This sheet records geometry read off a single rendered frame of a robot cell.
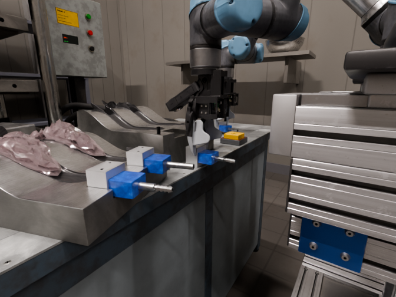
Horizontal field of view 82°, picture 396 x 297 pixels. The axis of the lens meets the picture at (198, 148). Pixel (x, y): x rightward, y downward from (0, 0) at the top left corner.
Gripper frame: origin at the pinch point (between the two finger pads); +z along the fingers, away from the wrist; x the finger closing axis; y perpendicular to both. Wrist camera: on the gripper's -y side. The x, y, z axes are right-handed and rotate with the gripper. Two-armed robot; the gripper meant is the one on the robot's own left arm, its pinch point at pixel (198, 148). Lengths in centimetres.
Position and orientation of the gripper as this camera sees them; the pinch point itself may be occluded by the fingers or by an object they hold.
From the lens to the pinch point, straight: 61.2
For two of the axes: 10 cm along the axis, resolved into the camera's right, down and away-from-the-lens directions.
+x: 5.1, -2.1, 8.3
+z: 0.0, 9.7, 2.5
